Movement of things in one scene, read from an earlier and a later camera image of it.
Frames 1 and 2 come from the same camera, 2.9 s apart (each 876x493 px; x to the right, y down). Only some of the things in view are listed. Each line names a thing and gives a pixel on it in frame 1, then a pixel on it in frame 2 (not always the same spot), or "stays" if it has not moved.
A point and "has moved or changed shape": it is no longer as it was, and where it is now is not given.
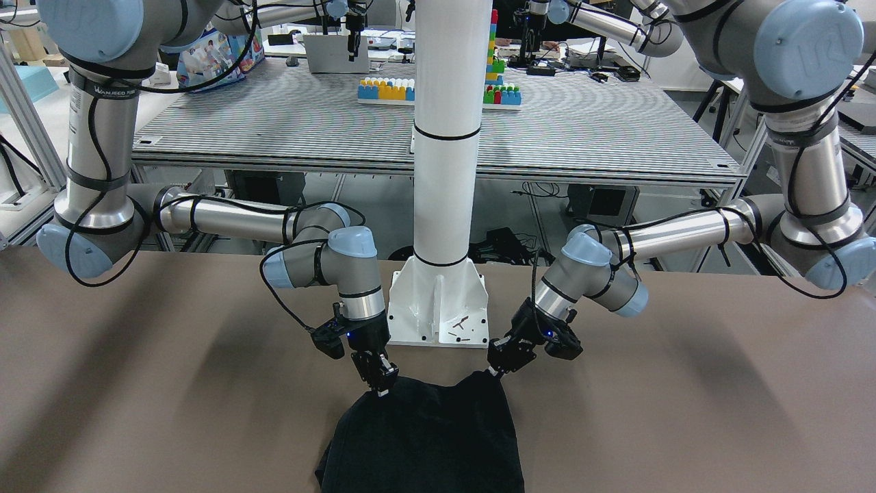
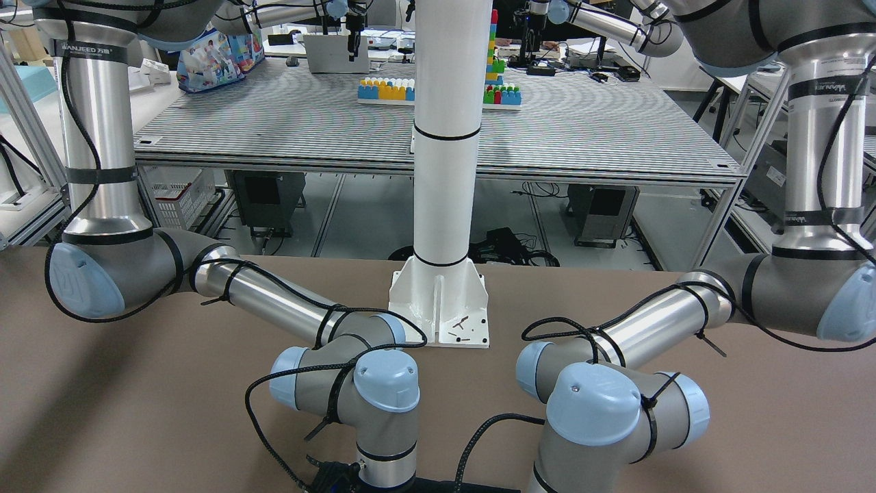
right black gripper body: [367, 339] -> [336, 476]
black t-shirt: [426, 437] has moved or changed shape
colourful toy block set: [401, 90] stays
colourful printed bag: [209, 55] stays
